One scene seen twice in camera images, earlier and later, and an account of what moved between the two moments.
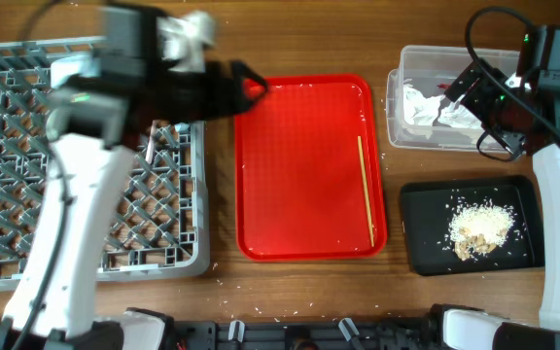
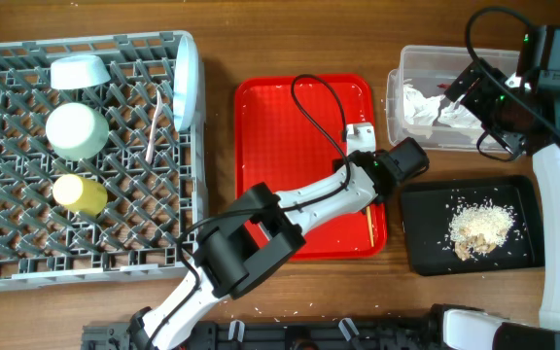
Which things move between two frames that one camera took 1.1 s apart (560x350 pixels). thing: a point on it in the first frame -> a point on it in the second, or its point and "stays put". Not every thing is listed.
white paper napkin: x=421 y=110 stays put
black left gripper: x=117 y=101 -> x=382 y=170
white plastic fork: x=151 y=145 stays put
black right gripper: x=491 y=81 stays put
